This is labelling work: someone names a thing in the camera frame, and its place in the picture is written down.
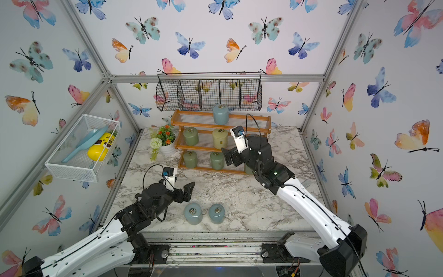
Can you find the green canister bottom left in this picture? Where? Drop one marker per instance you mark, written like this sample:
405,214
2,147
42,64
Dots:
190,159

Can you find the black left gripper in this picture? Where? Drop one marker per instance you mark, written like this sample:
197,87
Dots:
187,194

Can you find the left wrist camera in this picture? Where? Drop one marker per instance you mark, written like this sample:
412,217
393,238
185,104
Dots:
169,175

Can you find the white pot with flowers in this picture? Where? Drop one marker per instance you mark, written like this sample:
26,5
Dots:
162,141

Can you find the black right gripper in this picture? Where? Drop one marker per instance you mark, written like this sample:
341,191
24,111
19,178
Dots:
229,154

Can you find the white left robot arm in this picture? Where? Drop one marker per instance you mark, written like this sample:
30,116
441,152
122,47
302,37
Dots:
118,243

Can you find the green canister middle left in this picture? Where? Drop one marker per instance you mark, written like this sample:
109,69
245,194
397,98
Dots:
191,136

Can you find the green canister bottom middle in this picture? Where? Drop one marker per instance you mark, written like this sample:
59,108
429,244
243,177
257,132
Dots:
217,161

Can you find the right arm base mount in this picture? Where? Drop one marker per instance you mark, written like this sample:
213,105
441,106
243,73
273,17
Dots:
276,252

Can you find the teal dustpan scoop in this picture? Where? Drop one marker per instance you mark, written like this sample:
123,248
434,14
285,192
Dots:
88,141

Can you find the wooden three-tier shelf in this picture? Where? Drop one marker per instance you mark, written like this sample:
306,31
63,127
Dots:
199,136

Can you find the yellow canister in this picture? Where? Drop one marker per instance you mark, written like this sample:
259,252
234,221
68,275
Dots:
220,138

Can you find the black wire wall basket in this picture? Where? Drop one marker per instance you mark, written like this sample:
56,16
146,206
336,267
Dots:
238,91

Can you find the white mesh wall basket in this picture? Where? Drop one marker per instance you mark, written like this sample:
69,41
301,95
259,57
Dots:
81,153

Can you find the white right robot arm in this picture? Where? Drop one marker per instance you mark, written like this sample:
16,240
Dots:
342,245

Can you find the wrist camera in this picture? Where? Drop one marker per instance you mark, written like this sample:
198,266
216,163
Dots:
239,135
169,175

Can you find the green canister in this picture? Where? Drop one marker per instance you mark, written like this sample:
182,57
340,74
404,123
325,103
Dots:
217,161
190,159
248,170
191,136

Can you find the blue canister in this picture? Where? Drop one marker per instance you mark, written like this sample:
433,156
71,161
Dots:
193,213
217,213
220,114

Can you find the green canister bottom right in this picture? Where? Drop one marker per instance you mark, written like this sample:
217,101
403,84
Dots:
248,170

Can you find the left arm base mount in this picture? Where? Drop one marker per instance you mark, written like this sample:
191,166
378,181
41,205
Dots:
152,254

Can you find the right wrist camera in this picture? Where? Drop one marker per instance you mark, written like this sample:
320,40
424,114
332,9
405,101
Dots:
239,135

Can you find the yellow bottle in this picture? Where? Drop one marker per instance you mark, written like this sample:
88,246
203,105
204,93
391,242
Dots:
99,150

